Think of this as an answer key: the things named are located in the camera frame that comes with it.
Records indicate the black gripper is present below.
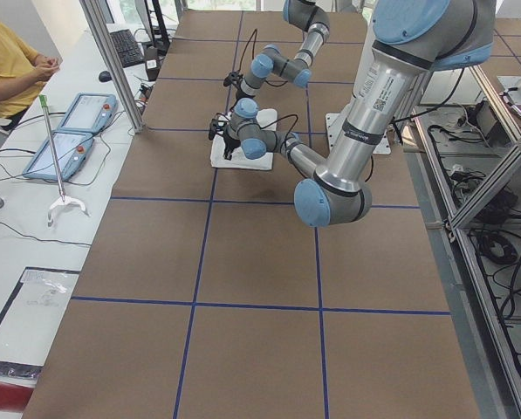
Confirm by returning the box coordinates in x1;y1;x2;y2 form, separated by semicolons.
223;132;241;161

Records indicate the white long-sleeve printed shirt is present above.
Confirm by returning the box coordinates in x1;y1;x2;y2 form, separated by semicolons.
210;108;278;170

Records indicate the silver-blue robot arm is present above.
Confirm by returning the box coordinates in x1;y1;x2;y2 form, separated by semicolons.
223;0;330;100
209;1;496;227

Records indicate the black keyboard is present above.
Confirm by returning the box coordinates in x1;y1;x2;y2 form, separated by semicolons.
109;29;145;68

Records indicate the brown paper table cover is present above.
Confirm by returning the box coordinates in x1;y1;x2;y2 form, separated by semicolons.
24;11;480;418

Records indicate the black computer mouse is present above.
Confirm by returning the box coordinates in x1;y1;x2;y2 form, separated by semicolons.
98;71;112;83

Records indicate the upper blue teach pendant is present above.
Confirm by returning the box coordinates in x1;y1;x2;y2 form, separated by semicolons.
58;93;118;134

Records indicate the blue teach pendant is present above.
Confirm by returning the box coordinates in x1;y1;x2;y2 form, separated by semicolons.
58;93;118;134
22;130;93;181

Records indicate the lower blue teach pendant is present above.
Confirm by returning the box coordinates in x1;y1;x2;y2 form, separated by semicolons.
22;130;93;181

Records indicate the reacher grabber tool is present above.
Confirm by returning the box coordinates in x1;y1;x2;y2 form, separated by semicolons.
39;93;90;224

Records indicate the person in yellow shirt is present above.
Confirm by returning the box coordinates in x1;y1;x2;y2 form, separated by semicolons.
0;22;60;120

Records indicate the clear plastic document sleeve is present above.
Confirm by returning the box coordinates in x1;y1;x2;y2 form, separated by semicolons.
0;267;79;367

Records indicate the aluminium frame post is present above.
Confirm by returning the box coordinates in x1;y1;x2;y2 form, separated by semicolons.
79;0;144;134

